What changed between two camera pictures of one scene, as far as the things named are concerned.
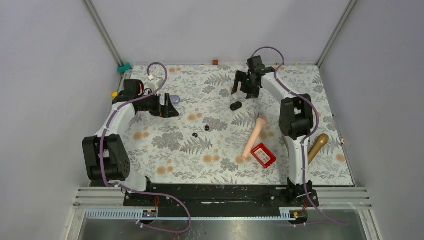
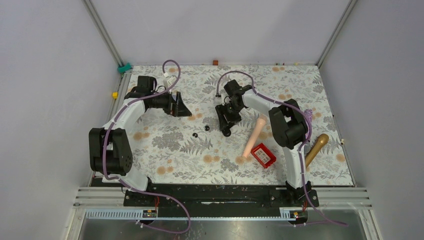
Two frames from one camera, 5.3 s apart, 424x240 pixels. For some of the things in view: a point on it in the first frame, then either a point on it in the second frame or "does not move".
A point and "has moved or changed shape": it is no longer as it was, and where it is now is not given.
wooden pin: (323, 139) does not move
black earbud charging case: (235, 106) has moved or changed shape
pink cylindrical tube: (260, 121) does not move
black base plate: (218, 200) does not move
